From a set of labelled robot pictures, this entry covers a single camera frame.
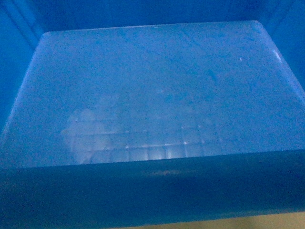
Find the blue plastic bin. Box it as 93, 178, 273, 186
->
0, 0, 305, 229

